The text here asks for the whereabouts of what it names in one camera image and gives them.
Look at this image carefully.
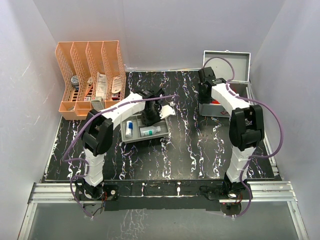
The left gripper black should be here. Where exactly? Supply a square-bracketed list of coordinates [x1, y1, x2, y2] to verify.
[141, 106, 164, 128]

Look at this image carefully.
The red first aid kit pouch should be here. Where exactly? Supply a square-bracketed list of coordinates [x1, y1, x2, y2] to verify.
[211, 99, 221, 105]

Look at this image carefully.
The white bottle white cap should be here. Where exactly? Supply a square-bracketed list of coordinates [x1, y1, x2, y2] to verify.
[139, 126, 161, 137]

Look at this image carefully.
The grey plastic divided tray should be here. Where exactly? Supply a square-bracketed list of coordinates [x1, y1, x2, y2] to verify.
[120, 114, 170, 143]

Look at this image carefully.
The white blue bandage roll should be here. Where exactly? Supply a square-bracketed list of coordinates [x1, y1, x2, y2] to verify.
[125, 120, 133, 138]

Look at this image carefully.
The grey metal case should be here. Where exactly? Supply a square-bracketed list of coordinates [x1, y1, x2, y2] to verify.
[198, 50, 252, 118]

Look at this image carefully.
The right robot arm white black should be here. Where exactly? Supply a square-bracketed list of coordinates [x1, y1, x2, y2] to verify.
[198, 67, 265, 199]

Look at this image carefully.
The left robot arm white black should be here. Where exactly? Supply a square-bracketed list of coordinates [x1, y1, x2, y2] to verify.
[74, 88, 175, 200]

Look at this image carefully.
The white medicine box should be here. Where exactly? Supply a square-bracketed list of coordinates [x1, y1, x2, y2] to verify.
[90, 96, 105, 111]

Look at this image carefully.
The red white small box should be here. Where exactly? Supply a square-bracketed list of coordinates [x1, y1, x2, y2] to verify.
[111, 92, 121, 101]

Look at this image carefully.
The white oval barcode package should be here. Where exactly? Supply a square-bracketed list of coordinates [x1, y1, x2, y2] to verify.
[111, 75, 122, 95]

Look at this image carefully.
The white paper packet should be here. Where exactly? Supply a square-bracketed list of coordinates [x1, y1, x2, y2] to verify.
[95, 72, 108, 100]

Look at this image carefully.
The orange plastic file organizer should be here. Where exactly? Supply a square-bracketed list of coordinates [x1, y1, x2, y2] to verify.
[55, 40, 127, 121]

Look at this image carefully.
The round tape tin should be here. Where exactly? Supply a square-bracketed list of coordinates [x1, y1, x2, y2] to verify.
[70, 75, 79, 87]

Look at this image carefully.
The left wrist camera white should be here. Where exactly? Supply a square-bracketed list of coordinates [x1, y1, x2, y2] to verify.
[159, 101, 176, 120]

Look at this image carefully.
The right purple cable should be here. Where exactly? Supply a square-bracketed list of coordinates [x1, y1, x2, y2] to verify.
[201, 56, 285, 218]

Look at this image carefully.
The aluminium frame rail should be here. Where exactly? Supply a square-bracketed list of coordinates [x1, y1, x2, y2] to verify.
[18, 181, 309, 240]

